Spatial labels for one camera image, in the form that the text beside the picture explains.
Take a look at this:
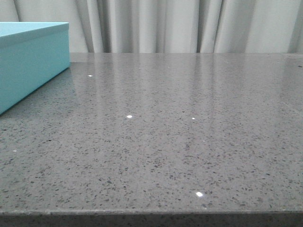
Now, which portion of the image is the light blue storage box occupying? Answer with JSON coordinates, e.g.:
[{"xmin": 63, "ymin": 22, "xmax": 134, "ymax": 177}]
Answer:
[{"xmin": 0, "ymin": 22, "xmax": 70, "ymax": 113}]

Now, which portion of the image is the grey pleated curtain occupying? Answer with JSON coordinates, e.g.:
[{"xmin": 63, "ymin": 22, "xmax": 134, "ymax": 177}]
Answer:
[{"xmin": 0, "ymin": 0, "xmax": 303, "ymax": 53}]

